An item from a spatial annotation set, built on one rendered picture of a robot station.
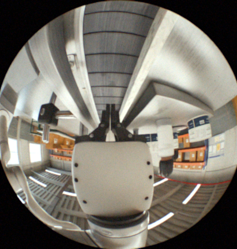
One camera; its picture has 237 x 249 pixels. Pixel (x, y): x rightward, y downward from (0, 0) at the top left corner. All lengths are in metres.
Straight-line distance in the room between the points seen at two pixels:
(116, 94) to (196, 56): 0.24
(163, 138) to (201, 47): 0.41
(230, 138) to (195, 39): 4.49
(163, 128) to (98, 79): 0.35
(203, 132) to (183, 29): 0.50
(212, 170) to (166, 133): 4.64
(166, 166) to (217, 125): 4.21
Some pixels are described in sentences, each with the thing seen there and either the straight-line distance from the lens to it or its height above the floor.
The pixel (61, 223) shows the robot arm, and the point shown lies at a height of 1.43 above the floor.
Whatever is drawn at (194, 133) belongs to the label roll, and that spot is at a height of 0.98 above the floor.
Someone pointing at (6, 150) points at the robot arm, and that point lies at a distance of 0.54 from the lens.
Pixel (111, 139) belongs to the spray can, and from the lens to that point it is 0.28.
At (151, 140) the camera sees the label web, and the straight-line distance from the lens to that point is 0.61.
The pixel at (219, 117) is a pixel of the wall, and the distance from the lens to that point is 4.53.
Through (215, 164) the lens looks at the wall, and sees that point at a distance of 4.79.
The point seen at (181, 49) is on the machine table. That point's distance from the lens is 0.21.
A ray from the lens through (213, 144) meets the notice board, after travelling 4.43.
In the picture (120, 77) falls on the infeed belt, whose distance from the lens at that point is 0.15.
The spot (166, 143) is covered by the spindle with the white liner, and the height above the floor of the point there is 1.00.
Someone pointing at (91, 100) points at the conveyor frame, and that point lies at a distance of 0.22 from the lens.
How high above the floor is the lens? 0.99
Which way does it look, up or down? 15 degrees down
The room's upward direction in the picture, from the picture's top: 178 degrees clockwise
